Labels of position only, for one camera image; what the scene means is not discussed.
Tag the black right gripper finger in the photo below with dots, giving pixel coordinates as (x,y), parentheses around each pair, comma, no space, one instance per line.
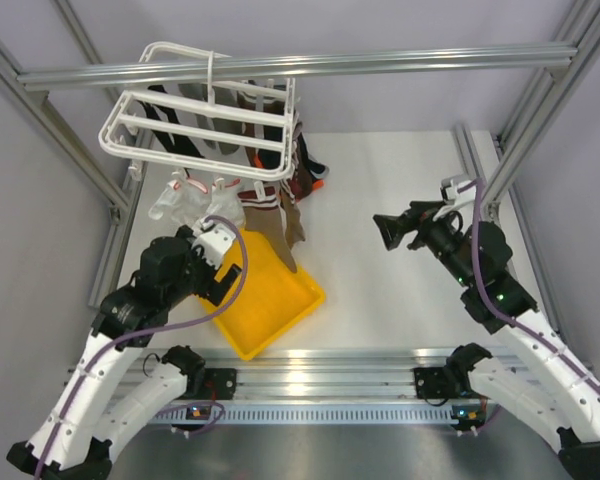
(393,228)
(423,206)

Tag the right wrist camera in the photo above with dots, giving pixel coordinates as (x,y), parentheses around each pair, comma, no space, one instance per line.
(457,192)

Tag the beige sock maroon cuff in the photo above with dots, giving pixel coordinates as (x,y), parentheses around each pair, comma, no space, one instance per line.
(262,212)

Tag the slotted cable duct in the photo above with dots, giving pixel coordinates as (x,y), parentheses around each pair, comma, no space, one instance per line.
(327,414)

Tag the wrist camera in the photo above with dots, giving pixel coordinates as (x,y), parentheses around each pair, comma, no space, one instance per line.
(457,192)
(214,239)

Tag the white clip drying hanger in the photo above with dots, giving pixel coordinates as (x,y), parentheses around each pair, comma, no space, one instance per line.
(156,124)

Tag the aluminium crossbar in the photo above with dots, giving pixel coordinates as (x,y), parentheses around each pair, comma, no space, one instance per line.
(528,55)

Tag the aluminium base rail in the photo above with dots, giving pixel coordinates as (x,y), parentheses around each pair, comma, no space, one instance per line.
(341,375)

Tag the grey sock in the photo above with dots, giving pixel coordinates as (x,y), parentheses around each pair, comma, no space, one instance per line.
(225,97)

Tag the yellow plastic tray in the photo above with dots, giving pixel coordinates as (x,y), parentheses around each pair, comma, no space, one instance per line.
(272,301)

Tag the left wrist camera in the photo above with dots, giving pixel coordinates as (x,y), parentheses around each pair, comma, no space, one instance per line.
(214,239)

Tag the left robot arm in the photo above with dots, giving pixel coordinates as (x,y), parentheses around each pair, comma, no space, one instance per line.
(85,433)

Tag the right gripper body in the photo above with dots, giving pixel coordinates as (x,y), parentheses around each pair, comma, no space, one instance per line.
(431,227)

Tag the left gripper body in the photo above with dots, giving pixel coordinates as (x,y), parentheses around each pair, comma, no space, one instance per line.
(202,278)

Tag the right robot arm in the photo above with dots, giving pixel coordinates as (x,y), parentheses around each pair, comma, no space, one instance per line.
(563,408)

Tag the navy orange underwear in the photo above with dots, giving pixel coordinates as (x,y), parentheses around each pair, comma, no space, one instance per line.
(299,156)

